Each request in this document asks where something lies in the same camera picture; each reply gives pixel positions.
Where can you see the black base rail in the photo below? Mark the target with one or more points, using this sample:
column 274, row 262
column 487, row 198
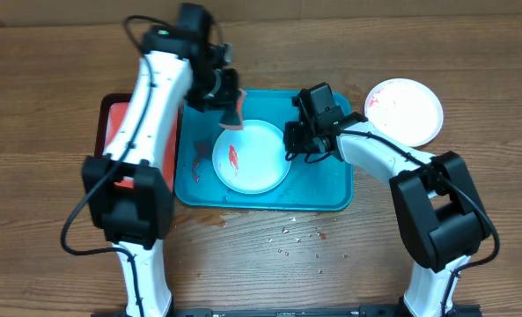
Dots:
column 282, row 311

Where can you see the white plate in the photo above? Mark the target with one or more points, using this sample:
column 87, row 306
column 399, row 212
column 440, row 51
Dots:
column 405, row 110

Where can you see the light blue plate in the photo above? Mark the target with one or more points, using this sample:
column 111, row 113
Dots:
column 251, row 160

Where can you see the dark red water tray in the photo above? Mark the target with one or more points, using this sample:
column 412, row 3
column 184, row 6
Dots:
column 113, row 108

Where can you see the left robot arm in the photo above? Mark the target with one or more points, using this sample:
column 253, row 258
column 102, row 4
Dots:
column 125, row 188

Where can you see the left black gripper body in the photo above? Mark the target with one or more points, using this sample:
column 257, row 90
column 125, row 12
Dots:
column 218, row 91

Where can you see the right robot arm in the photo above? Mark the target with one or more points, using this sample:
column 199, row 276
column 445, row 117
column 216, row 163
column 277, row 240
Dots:
column 441, row 219

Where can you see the green and orange sponge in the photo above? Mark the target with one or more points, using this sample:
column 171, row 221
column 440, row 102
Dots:
column 232, row 118

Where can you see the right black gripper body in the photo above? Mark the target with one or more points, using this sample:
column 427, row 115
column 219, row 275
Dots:
column 301, row 140

